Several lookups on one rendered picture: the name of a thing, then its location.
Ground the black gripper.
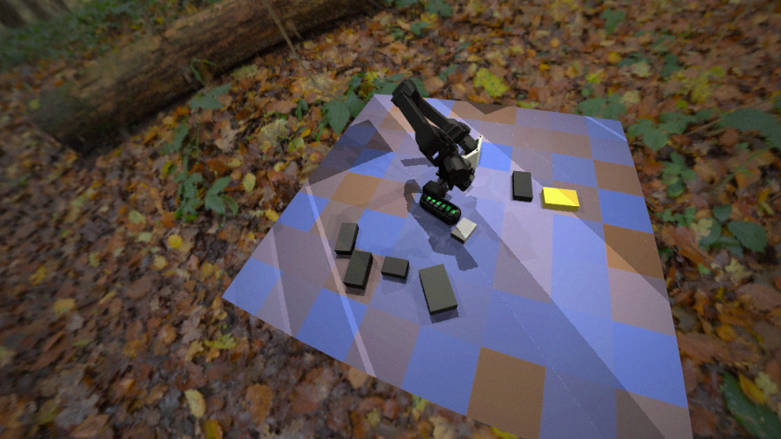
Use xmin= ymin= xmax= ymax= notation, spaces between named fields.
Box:
xmin=422 ymin=157 xmax=471 ymax=200

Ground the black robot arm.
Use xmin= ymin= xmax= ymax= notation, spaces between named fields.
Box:
xmin=391 ymin=79 xmax=479 ymax=192

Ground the yellow rectangular block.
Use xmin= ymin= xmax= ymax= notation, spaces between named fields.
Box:
xmin=541 ymin=187 xmax=580 ymax=212

